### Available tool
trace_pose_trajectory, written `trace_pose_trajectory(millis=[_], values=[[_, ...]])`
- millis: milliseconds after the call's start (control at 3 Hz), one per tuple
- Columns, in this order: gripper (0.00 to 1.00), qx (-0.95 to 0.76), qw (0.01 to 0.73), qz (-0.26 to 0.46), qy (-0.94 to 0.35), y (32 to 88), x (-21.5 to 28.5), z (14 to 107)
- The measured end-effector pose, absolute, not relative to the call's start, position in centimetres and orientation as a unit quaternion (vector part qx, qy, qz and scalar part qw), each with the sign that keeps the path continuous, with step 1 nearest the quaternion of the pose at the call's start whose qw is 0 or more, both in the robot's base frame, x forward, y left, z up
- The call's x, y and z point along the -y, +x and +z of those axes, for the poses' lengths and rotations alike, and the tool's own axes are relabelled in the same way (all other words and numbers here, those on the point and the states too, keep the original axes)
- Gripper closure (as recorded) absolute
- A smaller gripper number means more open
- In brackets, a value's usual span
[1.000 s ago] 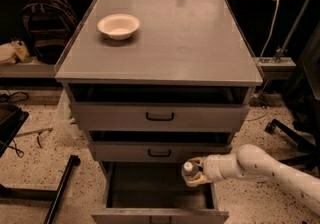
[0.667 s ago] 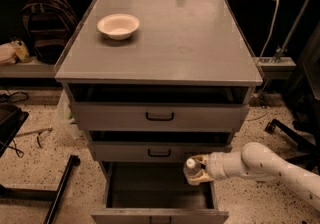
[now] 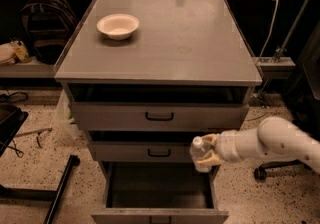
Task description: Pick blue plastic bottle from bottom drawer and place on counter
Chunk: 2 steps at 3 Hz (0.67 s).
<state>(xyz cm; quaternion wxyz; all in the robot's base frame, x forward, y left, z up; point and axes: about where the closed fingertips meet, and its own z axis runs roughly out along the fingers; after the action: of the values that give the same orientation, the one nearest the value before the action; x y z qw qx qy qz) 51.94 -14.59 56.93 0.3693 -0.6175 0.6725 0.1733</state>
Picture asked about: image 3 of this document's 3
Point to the clear plastic water bottle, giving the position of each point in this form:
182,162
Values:
198,149

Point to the grey metal drawer cabinet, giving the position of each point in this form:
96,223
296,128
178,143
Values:
177,43

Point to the top grey drawer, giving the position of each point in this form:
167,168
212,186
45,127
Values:
129,107

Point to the dark brown backpack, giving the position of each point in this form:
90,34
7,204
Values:
49,25

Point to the grey metal diagonal rod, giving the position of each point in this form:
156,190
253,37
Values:
280,50

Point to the bottom grey drawer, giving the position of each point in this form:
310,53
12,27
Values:
158,193

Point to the black office chair base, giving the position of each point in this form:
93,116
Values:
262,172

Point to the black table leg frame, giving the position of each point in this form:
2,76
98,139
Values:
51,196

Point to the middle grey drawer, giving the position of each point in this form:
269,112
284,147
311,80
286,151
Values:
141,146

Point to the white cloth item on shelf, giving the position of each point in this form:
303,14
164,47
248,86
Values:
7,55

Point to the grey drawer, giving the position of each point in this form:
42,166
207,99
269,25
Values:
141,146
129,107
158,193

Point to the white paper bowl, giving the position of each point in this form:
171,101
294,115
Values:
118,26

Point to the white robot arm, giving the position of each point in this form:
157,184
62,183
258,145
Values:
275,139

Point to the small yellow bottle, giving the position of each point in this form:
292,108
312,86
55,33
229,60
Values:
20,50

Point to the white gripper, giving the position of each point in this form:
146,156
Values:
227,147

